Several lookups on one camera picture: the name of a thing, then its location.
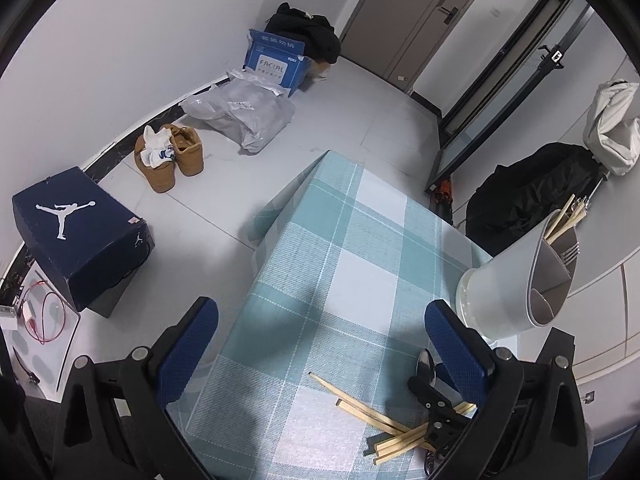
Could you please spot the white power strip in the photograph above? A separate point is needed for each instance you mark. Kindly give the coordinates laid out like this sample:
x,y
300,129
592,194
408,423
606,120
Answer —
x,y
5,310

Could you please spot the steel spoon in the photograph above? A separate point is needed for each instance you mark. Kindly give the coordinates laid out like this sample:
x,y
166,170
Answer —
x,y
426,362

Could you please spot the black framed glass door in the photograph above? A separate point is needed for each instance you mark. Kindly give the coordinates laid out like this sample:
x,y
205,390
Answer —
x,y
480,120

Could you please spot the navy shoe box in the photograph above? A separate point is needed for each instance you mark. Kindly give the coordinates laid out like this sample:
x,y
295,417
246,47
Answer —
x,y
80,250

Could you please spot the grey-brown door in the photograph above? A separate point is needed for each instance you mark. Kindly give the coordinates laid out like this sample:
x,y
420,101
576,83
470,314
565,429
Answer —
x,y
400,10

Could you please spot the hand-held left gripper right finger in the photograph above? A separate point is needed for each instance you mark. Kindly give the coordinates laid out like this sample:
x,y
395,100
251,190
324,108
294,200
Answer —
x,y
457,350

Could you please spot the white charger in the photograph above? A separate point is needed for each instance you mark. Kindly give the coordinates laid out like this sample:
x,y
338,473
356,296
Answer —
x,y
27,315

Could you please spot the wall socket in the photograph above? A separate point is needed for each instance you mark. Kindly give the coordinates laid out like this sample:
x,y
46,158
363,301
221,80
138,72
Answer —
x,y
590,396

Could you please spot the brown cardboard box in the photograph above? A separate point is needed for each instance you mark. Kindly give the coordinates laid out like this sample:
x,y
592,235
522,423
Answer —
x,y
320,66

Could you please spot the tan shoe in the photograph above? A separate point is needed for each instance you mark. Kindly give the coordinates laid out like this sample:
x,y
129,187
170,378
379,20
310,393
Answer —
x,y
189,157
157,180

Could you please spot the black jacket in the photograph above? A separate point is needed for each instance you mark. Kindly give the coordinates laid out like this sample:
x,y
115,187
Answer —
x,y
525,195

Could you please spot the black backpack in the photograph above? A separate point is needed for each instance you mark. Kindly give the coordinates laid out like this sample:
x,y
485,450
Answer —
x,y
310,35

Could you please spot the white plastic wrapper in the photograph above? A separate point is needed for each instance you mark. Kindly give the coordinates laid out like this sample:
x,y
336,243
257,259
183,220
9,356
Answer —
x,y
250,76

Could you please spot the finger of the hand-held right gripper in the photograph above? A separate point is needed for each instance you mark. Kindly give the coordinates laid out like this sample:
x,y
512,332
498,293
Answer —
x,y
437,417

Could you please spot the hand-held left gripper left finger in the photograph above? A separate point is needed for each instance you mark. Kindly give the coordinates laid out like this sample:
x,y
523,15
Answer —
x,y
187,345

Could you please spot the teal checked tablecloth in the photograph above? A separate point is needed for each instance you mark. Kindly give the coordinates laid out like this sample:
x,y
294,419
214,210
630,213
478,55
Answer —
x,y
340,285

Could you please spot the pale wooden chopstick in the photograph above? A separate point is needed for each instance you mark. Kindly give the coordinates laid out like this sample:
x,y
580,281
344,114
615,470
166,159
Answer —
x,y
572,222
562,212

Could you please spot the black door latch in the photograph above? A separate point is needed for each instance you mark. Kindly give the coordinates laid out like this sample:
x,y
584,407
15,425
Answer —
x,y
552,55

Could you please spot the white hanging bag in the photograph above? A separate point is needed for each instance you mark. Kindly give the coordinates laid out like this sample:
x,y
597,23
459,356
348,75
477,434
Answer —
x,y
615,130

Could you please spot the grey plastic parcel bag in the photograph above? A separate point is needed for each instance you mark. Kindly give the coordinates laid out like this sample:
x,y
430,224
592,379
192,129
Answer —
x,y
245,115

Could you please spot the steel fork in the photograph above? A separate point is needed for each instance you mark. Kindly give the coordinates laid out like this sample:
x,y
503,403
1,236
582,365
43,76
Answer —
x,y
567,254

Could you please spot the white utensil holder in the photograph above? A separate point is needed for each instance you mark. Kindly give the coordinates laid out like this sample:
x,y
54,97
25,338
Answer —
x,y
500,290

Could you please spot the orange and black tool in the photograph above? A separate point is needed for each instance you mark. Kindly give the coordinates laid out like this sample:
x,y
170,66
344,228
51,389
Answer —
x,y
442,192

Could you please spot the blue cardboard box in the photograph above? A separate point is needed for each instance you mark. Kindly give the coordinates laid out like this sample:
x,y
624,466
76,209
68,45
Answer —
x,y
272,62

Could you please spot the white socks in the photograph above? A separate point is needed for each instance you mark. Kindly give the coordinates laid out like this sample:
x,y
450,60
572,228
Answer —
x,y
152,152

